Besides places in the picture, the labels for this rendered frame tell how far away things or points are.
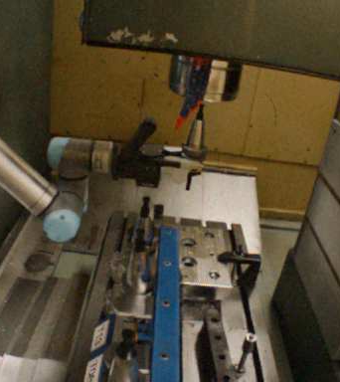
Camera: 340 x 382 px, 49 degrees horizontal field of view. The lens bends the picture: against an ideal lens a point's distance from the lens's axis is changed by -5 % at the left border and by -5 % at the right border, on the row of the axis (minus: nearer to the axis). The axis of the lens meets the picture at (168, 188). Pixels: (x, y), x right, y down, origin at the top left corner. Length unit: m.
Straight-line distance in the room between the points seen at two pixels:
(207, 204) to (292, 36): 1.45
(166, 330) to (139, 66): 1.47
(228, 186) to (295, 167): 0.39
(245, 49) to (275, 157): 1.56
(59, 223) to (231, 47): 0.51
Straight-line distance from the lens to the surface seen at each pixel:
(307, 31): 0.57
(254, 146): 2.04
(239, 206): 1.96
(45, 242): 1.78
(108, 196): 1.91
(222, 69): 0.81
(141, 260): 0.66
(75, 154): 0.93
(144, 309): 0.66
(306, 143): 2.11
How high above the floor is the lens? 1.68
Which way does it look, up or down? 27 degrees down
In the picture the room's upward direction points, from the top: 8 degrees clockwise
